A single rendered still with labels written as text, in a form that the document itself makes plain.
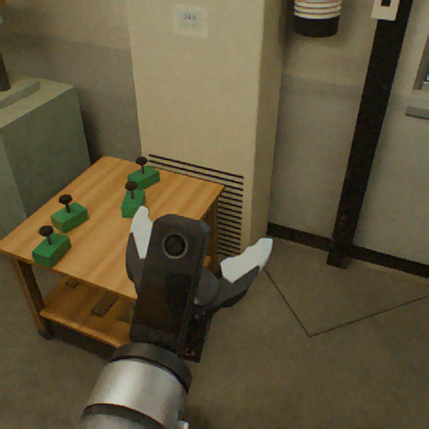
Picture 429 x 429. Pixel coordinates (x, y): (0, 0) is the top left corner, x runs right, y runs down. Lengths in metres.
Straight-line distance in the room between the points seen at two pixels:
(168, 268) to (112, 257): 1.16
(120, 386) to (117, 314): 1.46
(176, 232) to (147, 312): 0.07
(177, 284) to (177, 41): 1.41
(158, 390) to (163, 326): 0.06
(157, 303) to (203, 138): 1.48
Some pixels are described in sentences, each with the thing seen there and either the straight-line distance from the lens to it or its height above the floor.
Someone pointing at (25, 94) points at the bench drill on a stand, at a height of 0.72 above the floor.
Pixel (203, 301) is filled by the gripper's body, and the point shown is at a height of 1.24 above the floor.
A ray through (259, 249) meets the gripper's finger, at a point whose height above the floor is 1.23.
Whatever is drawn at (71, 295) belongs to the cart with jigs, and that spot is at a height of 0.18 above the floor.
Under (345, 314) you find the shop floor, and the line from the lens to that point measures 2.09.
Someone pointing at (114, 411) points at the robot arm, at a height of 1.25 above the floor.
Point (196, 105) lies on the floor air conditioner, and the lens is 1.78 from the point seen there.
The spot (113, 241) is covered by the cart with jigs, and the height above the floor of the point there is 0.53.
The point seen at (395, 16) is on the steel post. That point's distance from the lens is 1.72.
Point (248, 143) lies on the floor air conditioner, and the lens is 1.76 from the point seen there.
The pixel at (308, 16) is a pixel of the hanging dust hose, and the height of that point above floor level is 1.14.
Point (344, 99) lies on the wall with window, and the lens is 1.92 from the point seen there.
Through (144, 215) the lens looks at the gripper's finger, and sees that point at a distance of 0.50.
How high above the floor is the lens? 1.56
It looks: 39 degrees down
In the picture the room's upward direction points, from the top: straight up
